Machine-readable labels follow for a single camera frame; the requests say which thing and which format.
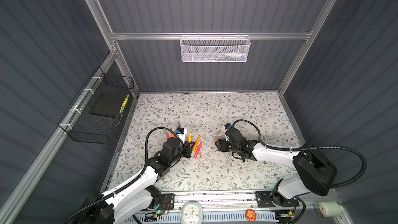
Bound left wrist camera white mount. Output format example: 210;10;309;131
175;127;187;143

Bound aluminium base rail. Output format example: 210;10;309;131
133;189;343;224

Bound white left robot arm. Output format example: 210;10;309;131
69;138;192;224

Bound aluminium enclosure frame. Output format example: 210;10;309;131
1;0;337;224

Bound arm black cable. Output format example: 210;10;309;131
62;127;181;224
231;119;368;189

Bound white wire basket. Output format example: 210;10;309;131
179;34;251;63

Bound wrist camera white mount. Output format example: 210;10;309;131
175;127;187;143
224;123;233;130

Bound white tape roll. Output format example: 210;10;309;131
316;201;344;218

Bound yellow highlighter in basket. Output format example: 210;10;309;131
119;94;130;114

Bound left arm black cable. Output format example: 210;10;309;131
62;127;181;224

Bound red round sticker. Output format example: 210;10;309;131
245;209;257;222

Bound black pad in basket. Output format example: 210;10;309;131
89;93;126;118

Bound white analog clock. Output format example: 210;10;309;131
180;201;203;224

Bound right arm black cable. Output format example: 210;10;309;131
231;119;368;189

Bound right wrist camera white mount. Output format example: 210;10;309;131
224;123;233;130

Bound black wire basket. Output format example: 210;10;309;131
59;69;134;145

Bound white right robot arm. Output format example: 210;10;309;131
215;125;337;201

